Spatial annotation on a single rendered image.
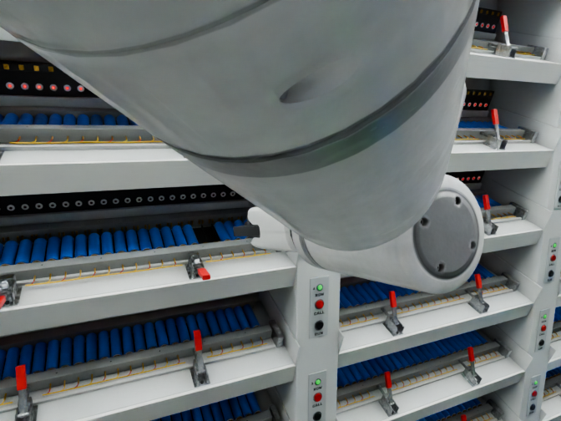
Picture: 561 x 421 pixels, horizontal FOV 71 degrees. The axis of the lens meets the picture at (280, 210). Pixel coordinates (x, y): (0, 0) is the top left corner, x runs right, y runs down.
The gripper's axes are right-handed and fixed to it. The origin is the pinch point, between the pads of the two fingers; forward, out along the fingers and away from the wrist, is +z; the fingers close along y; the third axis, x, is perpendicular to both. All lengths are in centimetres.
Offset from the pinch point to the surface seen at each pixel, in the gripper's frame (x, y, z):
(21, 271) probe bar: 4.0, 32.2, 18.0
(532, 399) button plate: 58, -85, 21
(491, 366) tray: 46, -72, 23
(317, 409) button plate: 39.2, -15.6, 18.8
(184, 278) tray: 8.1, 9.3, 14.9
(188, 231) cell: 1.0, 6.2, 23.3
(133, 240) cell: 1.5, 16.1, 22.4
